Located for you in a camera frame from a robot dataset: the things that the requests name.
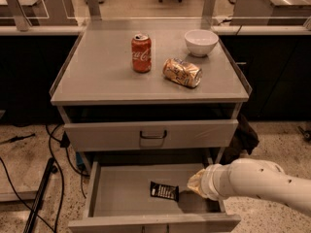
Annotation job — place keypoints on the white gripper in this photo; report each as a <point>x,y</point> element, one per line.
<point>210,183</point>

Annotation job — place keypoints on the black rxbar chocolate wrapper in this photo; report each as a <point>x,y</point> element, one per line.
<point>164,191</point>

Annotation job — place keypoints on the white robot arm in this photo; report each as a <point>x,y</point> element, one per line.
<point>258,179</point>

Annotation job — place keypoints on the grey open middle drawer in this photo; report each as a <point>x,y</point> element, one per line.
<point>119,201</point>

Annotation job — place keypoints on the grey drawer cabinet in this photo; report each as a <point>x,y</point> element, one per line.
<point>98,84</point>

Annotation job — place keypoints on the grey closed top drawer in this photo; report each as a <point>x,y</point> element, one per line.
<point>181,134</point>

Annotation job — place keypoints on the dark cloth on floor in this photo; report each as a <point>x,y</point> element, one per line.
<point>244,138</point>

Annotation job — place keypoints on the gold crushed soda can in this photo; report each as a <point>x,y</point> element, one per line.
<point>182,72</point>

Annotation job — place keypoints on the white ceramic bowl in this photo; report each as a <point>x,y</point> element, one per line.
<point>201,42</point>

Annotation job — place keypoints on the red coca-cola can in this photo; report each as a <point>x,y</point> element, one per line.
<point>141,45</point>

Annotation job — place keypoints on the black bar on floor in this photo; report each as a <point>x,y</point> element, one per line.
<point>34,211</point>

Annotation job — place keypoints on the black tool on floor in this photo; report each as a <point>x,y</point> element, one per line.
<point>16,138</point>

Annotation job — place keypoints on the right background desk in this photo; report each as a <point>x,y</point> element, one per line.
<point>271,12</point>

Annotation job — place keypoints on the background desk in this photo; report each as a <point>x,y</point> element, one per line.
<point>271,12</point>
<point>49,12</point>

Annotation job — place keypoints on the left background desk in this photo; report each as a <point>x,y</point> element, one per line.
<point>49,12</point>

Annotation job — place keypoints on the clear acrylic barrier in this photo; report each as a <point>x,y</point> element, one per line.
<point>120,9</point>

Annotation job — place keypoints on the black drawer handle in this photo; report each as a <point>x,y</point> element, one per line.
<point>153,135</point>

